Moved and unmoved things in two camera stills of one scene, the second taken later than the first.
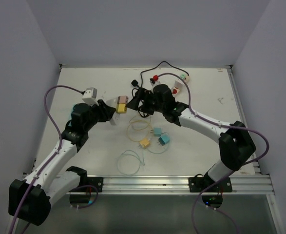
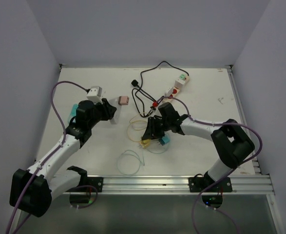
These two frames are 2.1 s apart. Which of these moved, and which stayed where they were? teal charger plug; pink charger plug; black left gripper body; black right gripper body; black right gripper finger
Moved: black right gripper body; black right gripper finger
Stayed: teal charger plug; pink charger plug; black left gripper body
